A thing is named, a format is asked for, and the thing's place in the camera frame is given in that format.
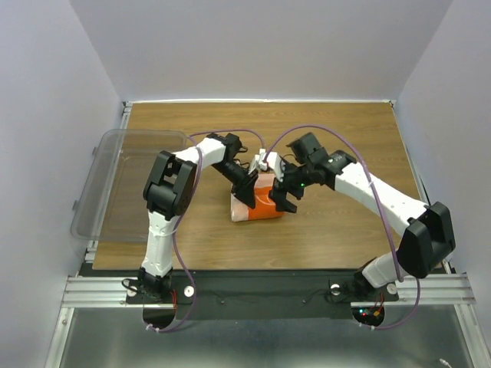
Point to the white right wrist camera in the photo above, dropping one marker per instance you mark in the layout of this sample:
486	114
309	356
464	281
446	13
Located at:
276	164

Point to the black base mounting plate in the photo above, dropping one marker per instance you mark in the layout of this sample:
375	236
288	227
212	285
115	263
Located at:
258	295

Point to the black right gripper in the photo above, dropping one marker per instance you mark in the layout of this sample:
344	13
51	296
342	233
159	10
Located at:
278	192

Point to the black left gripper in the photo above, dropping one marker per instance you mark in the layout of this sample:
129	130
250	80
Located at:
244	190

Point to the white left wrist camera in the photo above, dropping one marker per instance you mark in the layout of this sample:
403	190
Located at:
258	164

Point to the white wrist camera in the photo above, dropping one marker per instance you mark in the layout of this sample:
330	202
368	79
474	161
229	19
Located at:
276	164
258	164

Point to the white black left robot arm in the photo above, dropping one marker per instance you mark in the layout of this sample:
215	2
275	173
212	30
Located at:
169	191

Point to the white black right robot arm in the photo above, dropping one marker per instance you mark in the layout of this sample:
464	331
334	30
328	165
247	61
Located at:
420	235

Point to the clear plastic bin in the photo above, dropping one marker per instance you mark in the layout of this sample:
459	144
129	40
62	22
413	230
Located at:
111	206

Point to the aluminium frame rail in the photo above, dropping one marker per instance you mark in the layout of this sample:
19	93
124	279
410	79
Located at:
436	289

